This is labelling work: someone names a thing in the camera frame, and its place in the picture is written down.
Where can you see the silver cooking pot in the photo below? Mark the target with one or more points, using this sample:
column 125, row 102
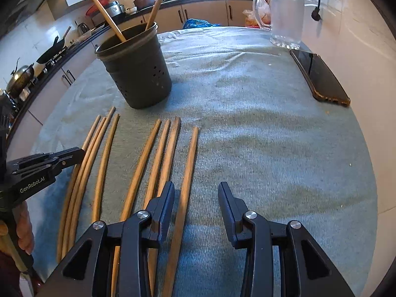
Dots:
column 113, row 10

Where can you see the person's left hand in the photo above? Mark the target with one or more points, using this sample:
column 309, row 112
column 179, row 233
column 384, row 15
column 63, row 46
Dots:
column 25, row 229

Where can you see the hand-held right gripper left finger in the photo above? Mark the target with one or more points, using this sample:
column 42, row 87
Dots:
column 165, row 216

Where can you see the dark range hood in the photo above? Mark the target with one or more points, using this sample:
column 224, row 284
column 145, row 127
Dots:
column 27, row 3

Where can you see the orange plastic bag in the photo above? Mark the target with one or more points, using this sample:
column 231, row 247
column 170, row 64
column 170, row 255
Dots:
column 250, row 18

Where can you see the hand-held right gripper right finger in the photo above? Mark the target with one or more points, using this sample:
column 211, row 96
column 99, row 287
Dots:
column 229, row 216

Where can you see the clear glass pitcher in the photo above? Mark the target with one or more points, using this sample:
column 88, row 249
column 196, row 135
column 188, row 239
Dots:
column 286, row 15

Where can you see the black wok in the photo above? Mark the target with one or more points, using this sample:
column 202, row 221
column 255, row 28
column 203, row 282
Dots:
column 51, row 52

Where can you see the black smartphone in brown case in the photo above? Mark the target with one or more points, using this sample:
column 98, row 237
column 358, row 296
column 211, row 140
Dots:
column 321, row 77

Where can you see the red basin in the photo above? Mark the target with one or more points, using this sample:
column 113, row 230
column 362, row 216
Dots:
column 92, row 10

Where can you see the teal table cloth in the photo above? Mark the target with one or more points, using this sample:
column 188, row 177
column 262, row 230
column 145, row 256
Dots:
column 247, row 136

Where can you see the blue plastic bag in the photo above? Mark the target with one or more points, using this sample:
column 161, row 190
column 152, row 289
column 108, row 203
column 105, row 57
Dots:
column 198, row 23

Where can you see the steel pot with lid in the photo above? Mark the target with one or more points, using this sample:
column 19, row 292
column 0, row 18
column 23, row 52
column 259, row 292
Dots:
column 20, row 79

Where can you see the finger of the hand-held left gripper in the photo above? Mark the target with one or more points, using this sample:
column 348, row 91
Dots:
column 68, row 157

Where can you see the dark grey utensil holder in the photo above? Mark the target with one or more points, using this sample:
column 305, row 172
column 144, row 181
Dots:
column 136, row 74

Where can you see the steel kettle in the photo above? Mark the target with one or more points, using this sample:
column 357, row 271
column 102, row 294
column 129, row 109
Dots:
column 81, row 29

